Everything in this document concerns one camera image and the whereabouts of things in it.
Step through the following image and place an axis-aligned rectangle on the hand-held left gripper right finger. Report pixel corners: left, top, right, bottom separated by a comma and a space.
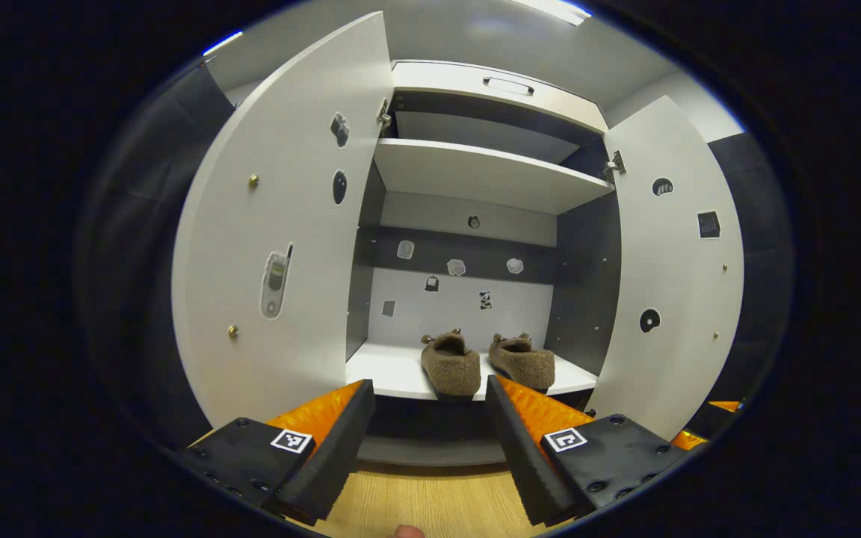
484, 374, 689, 528

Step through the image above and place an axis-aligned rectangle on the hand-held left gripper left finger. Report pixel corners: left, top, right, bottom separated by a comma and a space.
176, 379, 377, 525

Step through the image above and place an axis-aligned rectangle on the brown fuzzy shoe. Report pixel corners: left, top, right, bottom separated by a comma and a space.
421, 329, 482, 401
489, 333, 556, 393

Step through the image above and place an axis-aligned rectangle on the white cabinet door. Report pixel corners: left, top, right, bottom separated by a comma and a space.
171, 11, 395, 428
584, 95, 745, 442

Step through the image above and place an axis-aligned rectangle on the grey cabinet shelf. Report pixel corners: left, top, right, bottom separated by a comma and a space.
359, 433, 510, 468

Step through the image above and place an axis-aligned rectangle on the white cabinet shelf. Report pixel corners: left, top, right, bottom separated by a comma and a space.
346, 341, 599, 401
373, 138, 617, 216

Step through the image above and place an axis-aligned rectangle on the black backdrop cloth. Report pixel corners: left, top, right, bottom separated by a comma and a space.
75, 64, 794, 449

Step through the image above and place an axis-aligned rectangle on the silver drawer handle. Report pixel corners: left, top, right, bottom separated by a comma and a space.
483, 76, 536, 96

